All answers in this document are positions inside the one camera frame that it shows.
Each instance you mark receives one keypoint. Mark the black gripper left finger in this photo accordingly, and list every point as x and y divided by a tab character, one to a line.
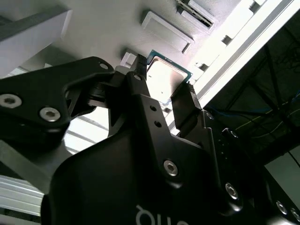
35	93

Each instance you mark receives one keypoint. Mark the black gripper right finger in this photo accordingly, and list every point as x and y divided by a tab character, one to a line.
187	110

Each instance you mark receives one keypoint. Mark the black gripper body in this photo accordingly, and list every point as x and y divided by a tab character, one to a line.
105	182

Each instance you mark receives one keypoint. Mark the CPU with silver top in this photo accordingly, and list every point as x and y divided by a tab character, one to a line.
164	77

